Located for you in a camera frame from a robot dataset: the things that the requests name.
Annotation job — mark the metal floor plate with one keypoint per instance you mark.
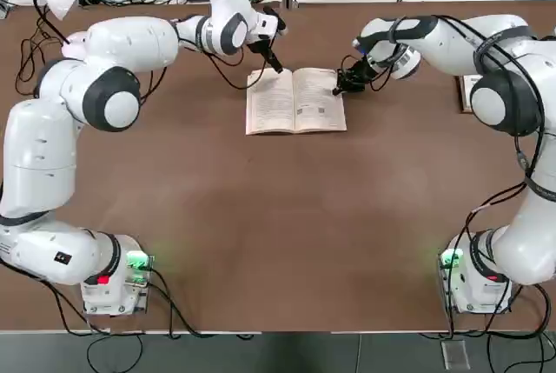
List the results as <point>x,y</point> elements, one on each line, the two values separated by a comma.
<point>454,355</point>

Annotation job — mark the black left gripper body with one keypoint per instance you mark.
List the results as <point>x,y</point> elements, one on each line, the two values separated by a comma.
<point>260,49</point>

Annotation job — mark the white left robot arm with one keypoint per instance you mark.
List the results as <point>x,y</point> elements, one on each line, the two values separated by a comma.
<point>130,42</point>

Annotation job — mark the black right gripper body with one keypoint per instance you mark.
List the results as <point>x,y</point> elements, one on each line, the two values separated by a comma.
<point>360,69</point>

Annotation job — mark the white blue cover book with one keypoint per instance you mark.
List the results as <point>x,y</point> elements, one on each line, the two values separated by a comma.
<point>269,108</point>

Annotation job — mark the green white cover book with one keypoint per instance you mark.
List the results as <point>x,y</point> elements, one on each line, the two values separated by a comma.
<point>465,95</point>

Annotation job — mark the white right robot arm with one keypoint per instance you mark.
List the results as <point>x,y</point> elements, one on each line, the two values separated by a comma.
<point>443,51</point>

